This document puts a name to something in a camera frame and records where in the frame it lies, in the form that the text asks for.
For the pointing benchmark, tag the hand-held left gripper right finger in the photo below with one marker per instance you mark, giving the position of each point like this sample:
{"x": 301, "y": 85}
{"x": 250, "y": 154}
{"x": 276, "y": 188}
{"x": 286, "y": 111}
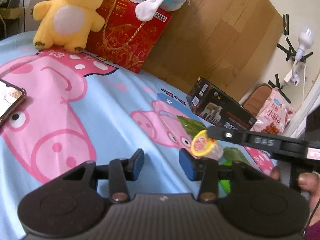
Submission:
{"x": 187, "y": 165}

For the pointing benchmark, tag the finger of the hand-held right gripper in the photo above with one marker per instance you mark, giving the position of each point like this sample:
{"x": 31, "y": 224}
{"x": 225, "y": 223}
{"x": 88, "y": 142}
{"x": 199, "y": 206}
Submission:
{"x": 227, "y": 135}

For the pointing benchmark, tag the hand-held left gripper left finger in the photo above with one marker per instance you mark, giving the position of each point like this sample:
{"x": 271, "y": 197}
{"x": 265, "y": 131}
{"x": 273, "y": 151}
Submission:
{"x": 138, "y": 165}

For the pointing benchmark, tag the bright green snack packet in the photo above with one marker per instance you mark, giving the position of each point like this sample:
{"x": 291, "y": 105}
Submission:
{"x": 232, "y": 154}

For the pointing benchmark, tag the yellow lid jelly cup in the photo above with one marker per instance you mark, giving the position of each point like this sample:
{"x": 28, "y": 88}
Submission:
{"x": 202, "y": 142}

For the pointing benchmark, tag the black sheep print box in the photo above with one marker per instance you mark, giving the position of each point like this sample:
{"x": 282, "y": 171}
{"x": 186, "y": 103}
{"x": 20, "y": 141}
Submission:
{"x": 225, "y": 105}

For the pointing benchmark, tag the green packet with clear edge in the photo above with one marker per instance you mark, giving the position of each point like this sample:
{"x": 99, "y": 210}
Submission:
{"x": 190, "y": 126}

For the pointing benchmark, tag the person's right hand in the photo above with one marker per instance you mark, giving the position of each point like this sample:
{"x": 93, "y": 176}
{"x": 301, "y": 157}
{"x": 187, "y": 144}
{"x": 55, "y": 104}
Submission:
{"x": 310, "y": 182}

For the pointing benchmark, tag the large pink snack bag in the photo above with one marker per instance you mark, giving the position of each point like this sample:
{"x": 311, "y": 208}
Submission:
{"x": 273, "y": 112}

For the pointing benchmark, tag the pig printed bed sheet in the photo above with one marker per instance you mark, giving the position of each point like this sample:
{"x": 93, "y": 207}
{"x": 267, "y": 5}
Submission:
{"x": 112, "y": 120}

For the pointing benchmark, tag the black tape strip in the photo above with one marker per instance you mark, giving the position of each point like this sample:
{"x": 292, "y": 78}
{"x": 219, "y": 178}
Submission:
{"x": 285, "y": 25}
{"x": 272, "y": 82}
{"x": 290, "y": 51}

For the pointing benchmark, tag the person's purple clothing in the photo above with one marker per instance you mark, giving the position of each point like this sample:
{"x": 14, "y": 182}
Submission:
{"x": 313, "y": 230}

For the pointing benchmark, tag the wooden board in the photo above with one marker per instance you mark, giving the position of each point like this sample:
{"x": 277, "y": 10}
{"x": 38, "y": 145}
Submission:
{"x": 220, "y": 35}

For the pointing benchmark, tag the white light bulb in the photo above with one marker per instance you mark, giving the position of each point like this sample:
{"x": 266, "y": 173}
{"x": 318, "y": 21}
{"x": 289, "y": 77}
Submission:
{"x": 305, "y": 38}

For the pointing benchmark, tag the red gift bag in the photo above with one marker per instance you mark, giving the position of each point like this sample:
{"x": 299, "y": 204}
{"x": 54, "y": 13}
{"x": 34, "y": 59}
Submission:
{"x": 130, "y": 37}

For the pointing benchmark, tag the smartphone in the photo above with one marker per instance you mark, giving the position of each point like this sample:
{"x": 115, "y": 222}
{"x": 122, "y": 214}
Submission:
{"x": 11, "y": 100}

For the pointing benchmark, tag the yellow plush toy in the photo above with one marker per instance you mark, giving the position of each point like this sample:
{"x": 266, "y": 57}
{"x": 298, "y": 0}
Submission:
{"x": 70, "y": 15}

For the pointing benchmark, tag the cardboard box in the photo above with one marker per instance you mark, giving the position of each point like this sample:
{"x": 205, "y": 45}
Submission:
{"x": 10, "y": 11}

